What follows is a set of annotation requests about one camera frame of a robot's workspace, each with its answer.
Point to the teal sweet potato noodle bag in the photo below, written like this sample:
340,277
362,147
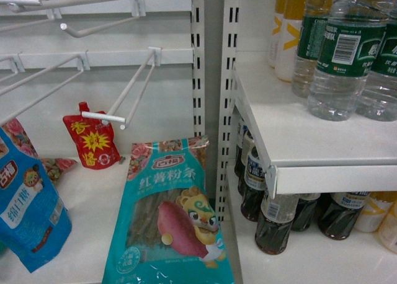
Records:
166,229

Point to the blue sugar bag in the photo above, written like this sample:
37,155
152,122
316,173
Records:
34,222

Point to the white slotted upright right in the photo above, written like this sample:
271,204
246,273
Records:
226,128

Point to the white peg hook left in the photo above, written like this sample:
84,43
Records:
65,79

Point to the white slotted upright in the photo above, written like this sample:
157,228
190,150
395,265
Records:
226,128
197,28

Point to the white peg hook upper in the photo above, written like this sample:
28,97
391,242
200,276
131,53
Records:
102,15

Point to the water bottle green label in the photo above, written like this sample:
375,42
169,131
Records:
352,39

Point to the floral packet behind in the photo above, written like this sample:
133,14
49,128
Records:
55,167

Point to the upper white shelf board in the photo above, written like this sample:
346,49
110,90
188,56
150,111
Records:
301,153

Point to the dark tea bottle front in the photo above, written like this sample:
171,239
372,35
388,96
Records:
275,221

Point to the dark tea bottle Suntory label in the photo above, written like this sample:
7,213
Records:
339,213

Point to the red sauce pouch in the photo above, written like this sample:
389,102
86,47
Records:
94,141

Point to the white slotted upright left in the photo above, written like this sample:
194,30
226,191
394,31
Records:
197,28

